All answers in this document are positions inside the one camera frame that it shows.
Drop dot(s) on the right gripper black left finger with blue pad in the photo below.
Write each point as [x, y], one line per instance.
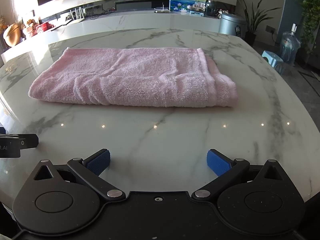
[61, 199]

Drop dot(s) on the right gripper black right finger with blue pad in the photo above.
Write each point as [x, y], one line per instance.
[252, 199]

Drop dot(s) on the pink terry towel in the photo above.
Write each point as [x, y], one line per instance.
[144, 77]

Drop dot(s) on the orange round ornament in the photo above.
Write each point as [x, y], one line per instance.
[12, 35]

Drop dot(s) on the red box on bench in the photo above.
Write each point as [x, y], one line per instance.
[41, 28]

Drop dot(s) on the white marble tv bench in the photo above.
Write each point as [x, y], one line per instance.
[113, 22]

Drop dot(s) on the light blue plastic stool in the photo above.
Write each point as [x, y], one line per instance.
[274, 61]

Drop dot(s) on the white wifi router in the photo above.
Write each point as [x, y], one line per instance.
[77, 14]

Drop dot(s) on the clear water jug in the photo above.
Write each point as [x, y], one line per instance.
[289, 46]

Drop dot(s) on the silver pedal trash bin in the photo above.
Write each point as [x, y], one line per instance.
[234, 25]

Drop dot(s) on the potted long-leaf plant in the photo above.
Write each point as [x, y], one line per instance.
[253, 17]

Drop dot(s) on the green leafy plant right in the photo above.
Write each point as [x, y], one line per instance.
[310, 24]

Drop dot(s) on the lotus painting picture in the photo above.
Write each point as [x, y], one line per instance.
[186, 6]

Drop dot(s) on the wall power socket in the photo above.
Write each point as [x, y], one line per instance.
[270, 29]

